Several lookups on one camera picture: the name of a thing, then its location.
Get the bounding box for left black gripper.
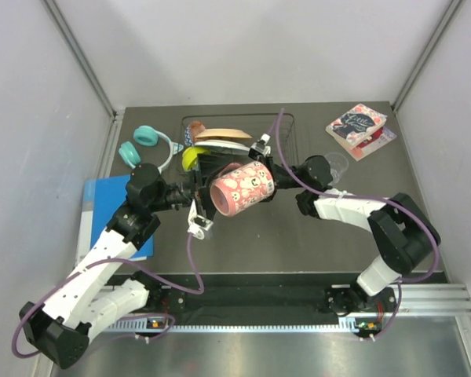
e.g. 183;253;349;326
149;154;235;222

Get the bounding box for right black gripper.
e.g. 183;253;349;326
235;155;307;203

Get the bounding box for pink floral mug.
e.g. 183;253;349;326
210;161;276;217

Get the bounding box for lime green bowl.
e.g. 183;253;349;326
181;146;210;172

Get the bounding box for white watermelon plate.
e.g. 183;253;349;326
195;140;249;152

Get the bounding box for beige bird plate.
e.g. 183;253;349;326
194;128;253;142

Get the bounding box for black wire dish rack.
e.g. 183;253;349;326
173;112;299;175

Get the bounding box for blue white patterned bowl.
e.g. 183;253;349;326
184;126;195;147

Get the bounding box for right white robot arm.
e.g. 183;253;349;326
259;156;441;311

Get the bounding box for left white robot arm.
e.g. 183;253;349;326
12;153;241;369

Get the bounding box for clear plastic cup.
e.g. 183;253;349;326
325;152;349;185

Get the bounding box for teal cat-ear headphones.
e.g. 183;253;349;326
118;125;184;173

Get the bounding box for floral cover book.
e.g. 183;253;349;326
325;104;388;149

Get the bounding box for blue folder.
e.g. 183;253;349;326
76;174;155;268

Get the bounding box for lower pink book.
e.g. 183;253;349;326
348;126;397;161

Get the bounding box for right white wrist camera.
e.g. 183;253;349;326
248;134;272;160

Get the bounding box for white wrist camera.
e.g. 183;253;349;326
248;134;272;160
188;203;214;240

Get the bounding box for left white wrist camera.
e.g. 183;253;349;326
188;203;214;240

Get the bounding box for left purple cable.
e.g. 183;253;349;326
10;233;205;361

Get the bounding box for purple cable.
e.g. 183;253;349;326
267;108;443;342
10;233;205;361

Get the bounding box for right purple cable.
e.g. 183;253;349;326
267;108;443;342

